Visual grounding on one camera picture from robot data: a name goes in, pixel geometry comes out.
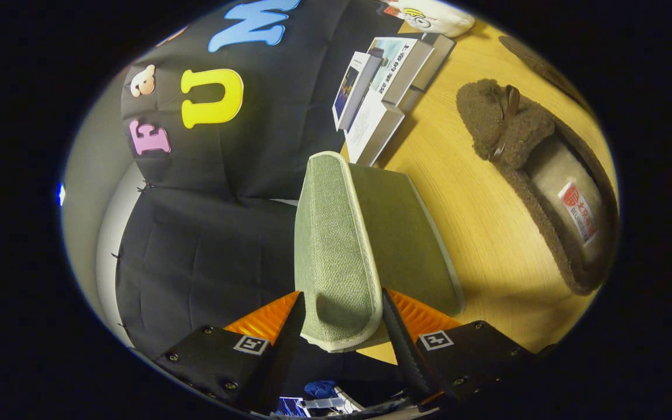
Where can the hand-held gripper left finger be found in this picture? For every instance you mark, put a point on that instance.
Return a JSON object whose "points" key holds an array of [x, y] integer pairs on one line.
{"points": [[286, 361]]}

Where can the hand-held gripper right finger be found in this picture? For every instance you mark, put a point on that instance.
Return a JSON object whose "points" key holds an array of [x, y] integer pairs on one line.
{"points": [[409, 356]]}

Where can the green fabric storage box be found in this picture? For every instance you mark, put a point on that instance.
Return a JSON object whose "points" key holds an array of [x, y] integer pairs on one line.
{"points": [[336, 245]]}

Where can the brown fuzzy slipper shoe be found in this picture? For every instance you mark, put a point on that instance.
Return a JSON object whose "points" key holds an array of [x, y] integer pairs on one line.
{"points": [[505, 128], [540, 64]]}

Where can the blue object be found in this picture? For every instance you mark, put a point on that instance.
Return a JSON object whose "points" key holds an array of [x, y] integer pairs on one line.
{"points": [[319, 388]]}

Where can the white cover book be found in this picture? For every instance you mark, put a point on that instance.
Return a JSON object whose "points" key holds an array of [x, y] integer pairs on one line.
{"points": [[371, 128]]}

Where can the small dark blue cover book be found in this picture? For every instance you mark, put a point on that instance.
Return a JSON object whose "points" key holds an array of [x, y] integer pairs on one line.
{"points": [[354, 87]]}

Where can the black cover book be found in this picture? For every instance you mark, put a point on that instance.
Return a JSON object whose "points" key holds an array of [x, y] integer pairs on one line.
{"points": [[438, 55]]}

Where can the white seal plush toy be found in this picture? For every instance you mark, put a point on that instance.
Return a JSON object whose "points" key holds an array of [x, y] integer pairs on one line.
{"points": [[441, 17]]}

